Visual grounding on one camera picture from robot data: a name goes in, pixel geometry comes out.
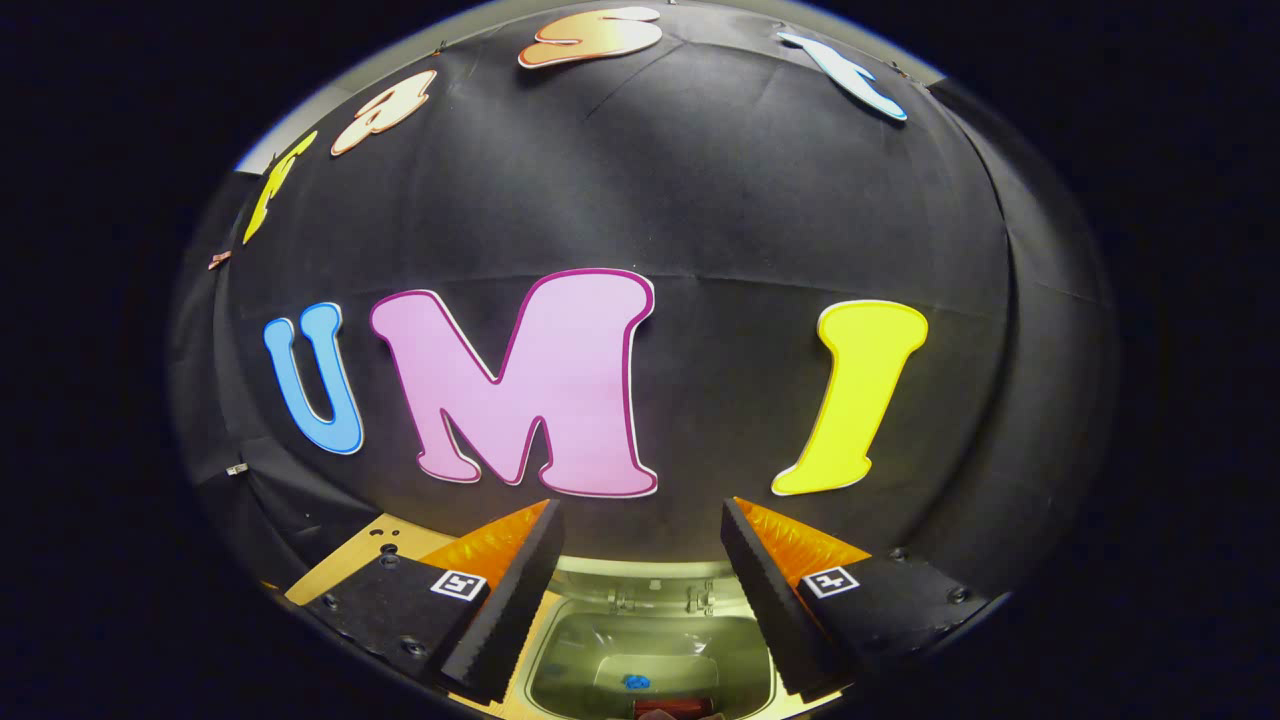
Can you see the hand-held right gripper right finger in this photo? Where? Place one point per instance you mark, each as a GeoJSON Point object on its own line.
{"type": "Point", "coordinates": [765, 610]}

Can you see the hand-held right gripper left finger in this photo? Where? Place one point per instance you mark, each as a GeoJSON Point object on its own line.
{"type": "Point", "coordinates": [520, 600]}

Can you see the pale green desktop garbage bin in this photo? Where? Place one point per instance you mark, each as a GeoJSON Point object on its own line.
{"type": "Point", "coordinates": [600, 650]}

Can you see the blue paper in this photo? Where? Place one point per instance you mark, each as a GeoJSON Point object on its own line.
{"type": "Point", "coordinates": [636, 682]}

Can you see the wooden desktop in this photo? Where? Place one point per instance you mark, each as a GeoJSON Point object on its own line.
{"type": "Point", "coordinates": [340, 570]}

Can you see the black backdrop cloth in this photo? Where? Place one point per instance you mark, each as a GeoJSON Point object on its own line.
{"type": "Point", "coordinates": [750, 200]}

